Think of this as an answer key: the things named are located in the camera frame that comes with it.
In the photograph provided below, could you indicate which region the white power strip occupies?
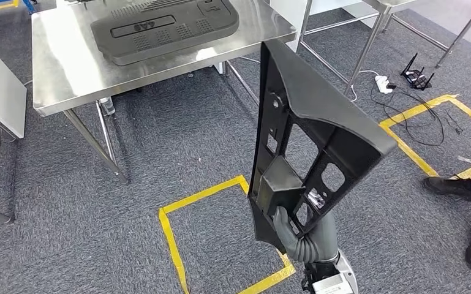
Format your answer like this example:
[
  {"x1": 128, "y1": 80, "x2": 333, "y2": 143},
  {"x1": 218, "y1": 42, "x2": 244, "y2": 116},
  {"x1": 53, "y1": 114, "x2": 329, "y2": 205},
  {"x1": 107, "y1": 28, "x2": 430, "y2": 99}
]
[{"x1": 374, "y1": 75, "x2": 395, "y2": 96}]

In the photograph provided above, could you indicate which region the black cable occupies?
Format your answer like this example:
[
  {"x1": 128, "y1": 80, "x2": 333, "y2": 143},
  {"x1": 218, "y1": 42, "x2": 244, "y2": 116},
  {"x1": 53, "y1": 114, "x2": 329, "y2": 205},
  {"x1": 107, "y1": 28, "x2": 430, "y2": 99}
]
[{"x1": 369, "y1": 82, "x2": 464, "y2": 148}]

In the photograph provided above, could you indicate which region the white cable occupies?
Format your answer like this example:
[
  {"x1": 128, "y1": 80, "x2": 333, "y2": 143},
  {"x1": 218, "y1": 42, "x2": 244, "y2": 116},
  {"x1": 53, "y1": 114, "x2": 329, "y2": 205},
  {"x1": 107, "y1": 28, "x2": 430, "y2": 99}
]
[{"x1": 349, "y1": 69, "x2": 379, "y2": 103}]

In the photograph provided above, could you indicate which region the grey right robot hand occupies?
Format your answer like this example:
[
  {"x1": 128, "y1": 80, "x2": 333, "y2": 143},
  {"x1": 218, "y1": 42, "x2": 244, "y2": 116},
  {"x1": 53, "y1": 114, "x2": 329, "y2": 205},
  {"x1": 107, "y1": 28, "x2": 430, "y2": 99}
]
[{"x1": 273, "y1": 189, "x2": 340, "y2": 262}]

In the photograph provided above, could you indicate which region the black router with antennas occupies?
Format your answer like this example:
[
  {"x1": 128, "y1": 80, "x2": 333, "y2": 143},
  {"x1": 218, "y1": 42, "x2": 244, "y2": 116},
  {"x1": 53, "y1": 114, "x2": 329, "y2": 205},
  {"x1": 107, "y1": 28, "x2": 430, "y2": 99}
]
[{"x1": 400, "y1": 53, "x2": 436, "y2": 91}]

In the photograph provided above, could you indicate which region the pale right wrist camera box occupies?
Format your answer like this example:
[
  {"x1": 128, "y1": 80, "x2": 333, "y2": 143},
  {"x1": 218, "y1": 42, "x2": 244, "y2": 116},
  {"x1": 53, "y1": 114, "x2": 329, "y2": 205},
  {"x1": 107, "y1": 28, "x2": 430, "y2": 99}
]
[{"x1": 311, "y1": 273, "x2": 355, "y2": 294}]

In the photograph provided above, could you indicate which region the black plastic frame part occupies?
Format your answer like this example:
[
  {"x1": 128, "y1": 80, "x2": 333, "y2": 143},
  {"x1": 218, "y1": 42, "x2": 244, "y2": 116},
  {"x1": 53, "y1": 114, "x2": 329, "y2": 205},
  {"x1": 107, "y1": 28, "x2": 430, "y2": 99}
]
[{"x1": 248, "y1": 39, "x2": 398, "y2": 254}]

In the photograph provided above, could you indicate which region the clear plastic bottle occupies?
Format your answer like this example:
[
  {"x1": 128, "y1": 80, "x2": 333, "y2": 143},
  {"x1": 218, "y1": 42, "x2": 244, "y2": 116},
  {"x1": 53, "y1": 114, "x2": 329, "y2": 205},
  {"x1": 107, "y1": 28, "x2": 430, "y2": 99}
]
[{"x1": 99, "y1": 96, "x2": 117, "y2": 117}]

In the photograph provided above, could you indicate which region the person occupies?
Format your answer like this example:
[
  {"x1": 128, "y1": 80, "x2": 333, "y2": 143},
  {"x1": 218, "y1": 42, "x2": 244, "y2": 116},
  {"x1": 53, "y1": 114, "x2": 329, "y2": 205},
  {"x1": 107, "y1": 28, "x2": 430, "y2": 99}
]
[{"x1": 423, "y1": 158, "x2": 471, "y2": 273}]

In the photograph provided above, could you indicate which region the yellow floor tape square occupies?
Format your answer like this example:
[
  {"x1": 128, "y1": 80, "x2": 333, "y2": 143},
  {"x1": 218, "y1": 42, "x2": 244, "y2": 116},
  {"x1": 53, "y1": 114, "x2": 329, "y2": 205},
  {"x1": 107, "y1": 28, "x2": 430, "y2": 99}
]
[
  {"x1": 380, "y1": 94, "x2": 471, "y2": 180},
  {"x1": 158, "y1": 175, "x2": 297, "y2": 294}
]

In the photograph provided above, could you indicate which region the large black plastic cover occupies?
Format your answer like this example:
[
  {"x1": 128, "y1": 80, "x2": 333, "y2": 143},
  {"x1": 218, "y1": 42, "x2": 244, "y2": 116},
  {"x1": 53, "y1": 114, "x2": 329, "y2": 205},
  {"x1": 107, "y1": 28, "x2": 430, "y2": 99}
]
[{"x1": 90, "y1": 0, "x2": 241, "y2": 67}]

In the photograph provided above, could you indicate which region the white panel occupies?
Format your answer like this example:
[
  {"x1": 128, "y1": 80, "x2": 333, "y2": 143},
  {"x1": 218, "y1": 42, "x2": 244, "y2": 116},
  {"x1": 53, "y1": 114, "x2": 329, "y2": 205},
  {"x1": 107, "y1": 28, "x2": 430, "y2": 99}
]
[{"x1": 269, "y1": 0, "x2": 314, "y2": 53}]

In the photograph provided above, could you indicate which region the steel workbench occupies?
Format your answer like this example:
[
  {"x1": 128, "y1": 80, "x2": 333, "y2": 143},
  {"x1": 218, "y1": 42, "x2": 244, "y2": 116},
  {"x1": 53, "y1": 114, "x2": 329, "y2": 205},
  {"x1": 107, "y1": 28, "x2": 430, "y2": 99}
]
[{"x1": 31, "y1": 0, "x2": 298, "y2": 184}]

